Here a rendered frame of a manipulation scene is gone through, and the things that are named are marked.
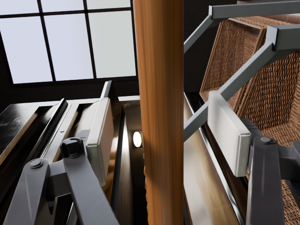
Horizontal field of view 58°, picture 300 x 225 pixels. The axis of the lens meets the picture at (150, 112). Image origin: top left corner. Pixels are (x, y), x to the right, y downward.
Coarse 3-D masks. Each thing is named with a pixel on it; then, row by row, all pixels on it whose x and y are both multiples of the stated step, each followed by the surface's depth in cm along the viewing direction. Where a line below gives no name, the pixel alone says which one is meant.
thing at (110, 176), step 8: (112, 88) 164; (104, 96) 146; (112, 96) 157; (112, 104) 152; (120, 104) 175; (112, 112) 146; (120, 112) 168; (112, 144) 128; (112, 152) 124; (112, 160) 120; (112, 168) 117; (112, 176) 113; (104, 192) 98; (72, 208) 74; (72, 216) 72; (72, 224) 69
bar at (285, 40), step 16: (208, 16) 96; (224, 16) 94; (240, 16) 95; (272, 32) 52; (288, 32) 50; (272, 48) 52; (288, 48) 51; (256, 64) 54; (240, 80) 55; (224, 96) 56; (192, 128) 59; (192, 224) 40
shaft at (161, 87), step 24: (144, 0) 15; (168, 0) 15; (144, 24) 15; (168, 24) 15; (144, 48) 16; (168, 48) 16; (144, 72) 17; (168, 72) 16; (144, 96) 18; (168, 96) 17; (144, 120) 18; (168, 120) 18; (144, 144) 20; (168, 144) 18; (168, 168) 19; (168, 192) 20; (168, 216) 21
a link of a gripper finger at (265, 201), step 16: (256, 144) 14; (272, 144) 14; (256, 160) 13; (272, 160) 13; (256, 176) 12; (272, 176) 12; (256, 192) 11; (272, 192) 11; (256, 208) 10; (272, 208) 10; (256, 224) 10; (272, 224) 10
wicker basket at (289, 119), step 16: (288, 64) 105; (256, 80) 107; (272, 80) 107; (288, 80) 108; (256, 96) 111; (272, 96) 111; (288, 96) 111; (240, 112) 113; (256, 112) 114; (272, 112) 115; (288, 112) 115; (272, 128) 117; (288, 128) 114; (288, 144) 106; (288, 192) 87; (288, 208) 82; (288, 224) 78
